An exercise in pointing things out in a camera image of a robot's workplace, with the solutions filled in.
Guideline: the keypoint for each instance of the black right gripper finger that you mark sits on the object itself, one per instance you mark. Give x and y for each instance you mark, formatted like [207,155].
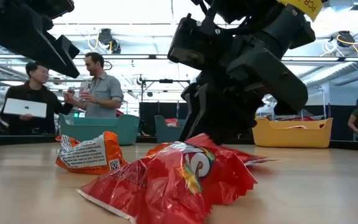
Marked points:
[197,105]
[259,74]

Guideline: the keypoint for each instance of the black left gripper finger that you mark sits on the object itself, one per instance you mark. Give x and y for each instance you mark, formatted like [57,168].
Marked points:
[68,49]
[33,40]

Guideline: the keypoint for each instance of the red Skittles candy pack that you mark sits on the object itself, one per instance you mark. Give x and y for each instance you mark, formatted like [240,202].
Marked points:
[166,186]
[171,122]
[244,157]

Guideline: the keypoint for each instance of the clear drink bottle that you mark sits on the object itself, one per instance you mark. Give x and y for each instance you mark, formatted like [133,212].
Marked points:
[84,88]

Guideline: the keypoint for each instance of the slate blue plastic bin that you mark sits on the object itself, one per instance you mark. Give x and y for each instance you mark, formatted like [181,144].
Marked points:
[163,133]

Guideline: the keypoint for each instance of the black partition panel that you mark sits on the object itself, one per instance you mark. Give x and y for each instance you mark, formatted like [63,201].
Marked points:
[340,121]
[148,109]

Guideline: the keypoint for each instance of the red flat object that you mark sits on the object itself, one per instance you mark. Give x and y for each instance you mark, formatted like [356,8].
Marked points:
[303,118]

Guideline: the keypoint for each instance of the silver laptop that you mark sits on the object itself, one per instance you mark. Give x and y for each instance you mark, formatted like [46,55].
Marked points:
[25,108]

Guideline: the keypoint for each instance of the yellow plastic bin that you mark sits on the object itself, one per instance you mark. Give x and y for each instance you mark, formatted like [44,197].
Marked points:
[291,138]

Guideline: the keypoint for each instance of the yellow label tag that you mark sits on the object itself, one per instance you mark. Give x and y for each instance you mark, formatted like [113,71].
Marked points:
[300,7]

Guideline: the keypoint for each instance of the red plastic tote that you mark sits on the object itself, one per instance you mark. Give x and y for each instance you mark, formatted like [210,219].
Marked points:
[120,113]

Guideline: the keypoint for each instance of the teal green plastic bin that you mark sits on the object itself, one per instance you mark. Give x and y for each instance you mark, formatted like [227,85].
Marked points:
[110,130]

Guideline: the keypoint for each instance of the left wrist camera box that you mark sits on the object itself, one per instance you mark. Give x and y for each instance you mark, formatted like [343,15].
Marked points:
[51,7]

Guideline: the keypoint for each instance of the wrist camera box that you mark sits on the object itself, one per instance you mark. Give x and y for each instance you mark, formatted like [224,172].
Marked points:
[51,7]
[194,43]

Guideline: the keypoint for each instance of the black metal gantry frame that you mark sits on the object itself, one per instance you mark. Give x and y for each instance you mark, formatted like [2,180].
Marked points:
[166,81]

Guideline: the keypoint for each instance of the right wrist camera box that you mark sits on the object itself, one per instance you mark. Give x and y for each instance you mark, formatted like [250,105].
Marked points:
[194,43]

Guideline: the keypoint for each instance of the silver air duct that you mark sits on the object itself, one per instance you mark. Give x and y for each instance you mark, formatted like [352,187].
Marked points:
[337,73]

